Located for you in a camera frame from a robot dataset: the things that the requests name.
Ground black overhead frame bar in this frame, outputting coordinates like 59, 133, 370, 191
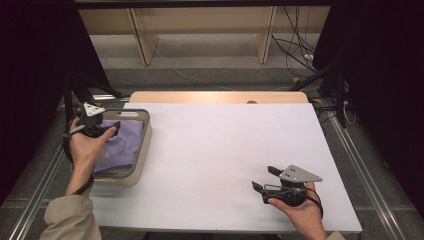
72, 0, 335, 10

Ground white looped cable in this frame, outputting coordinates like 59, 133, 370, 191
343, 99, 358, 126

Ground right hand-held gripper black cable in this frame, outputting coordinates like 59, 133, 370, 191
304, 187, 325, 220

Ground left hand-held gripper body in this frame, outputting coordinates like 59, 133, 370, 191
74, 101, 111, 139

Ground purple shorts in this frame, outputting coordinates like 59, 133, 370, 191
93, 119, 145, 175

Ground aluminium floor rail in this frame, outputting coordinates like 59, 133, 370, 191
323, 105, 410, 240
8, 94, 131, 240

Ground hand-held gripper black cable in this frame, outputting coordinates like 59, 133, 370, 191
61, 124, 96, 197
304, 187, 325, 220

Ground dark curtain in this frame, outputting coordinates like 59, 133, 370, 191
0, 0, 112, 205
312, 0, 424, 208

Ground person's right hand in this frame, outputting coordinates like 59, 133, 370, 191
267, 181, 328, 240

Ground left hand-held gripper black cable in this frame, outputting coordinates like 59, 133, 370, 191
61, 124, 96, 197

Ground light wooden shelf unit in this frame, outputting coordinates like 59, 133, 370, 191
78, 6, 331, 66

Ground thin white floor cable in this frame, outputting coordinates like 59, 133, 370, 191
146, 35, 235, 92

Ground person's left hand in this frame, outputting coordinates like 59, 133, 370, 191
68, 116, 119, 170

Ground bundle of black cables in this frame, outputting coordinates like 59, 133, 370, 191
270, 5, 322, 73

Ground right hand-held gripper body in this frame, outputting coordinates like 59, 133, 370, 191
260, 164, 324, 208

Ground beige storage bin grey rim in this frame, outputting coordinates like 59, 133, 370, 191
70, 108, 153, 188

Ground white table cover board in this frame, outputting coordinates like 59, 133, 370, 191
76, 102, 363, 234

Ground black tripod stand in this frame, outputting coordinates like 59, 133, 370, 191
61, 70, 125, 135
288, 59, 350, 130

